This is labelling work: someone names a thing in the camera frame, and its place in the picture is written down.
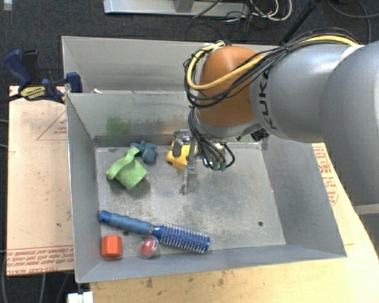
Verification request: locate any yellow block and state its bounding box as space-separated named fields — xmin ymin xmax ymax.
xmin=165 ymin=140 xmax=192 ymax=172

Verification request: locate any black cylinder on white bracket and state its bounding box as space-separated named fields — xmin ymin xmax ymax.
xmin=250 ymin=128 xmax=270 ymax=143

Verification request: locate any green plastic cup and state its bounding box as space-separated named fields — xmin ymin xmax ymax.
xmin=105 ymin=146 xmax=148 ymax=190

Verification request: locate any blue hairbrush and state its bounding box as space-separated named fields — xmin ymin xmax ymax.
xmin=97 ymin=210 xmax=211 ymax=254

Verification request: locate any orange hexagonal block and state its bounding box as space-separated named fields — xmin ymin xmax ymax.
xmin=100 ymin=235 xmax=124 ymax=260

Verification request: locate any red ball in clear shell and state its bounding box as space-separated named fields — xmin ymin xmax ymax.
xmin=138 ymin=236 xmax=160 ymax=259

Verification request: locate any blue toy figure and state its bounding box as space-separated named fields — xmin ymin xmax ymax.
xmin=130 ymin=140 xmax=159 ymax=165

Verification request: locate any brown cardboard board red print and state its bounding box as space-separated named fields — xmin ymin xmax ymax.
xmin=6 ymin=85 xmax=356 ymax=277

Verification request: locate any grey metal bin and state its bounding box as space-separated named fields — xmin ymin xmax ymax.
xmin=61 ymin=35 xmax=347 ymax=284

